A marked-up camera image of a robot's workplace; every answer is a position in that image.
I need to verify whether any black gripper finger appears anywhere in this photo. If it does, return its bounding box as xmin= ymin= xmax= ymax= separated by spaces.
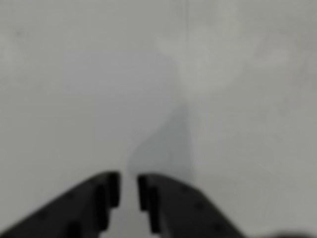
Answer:
xmin=137 ymin=173 xmax=249 ymax=238
xmin=0 ymin=171 xmax=122 ymax=238

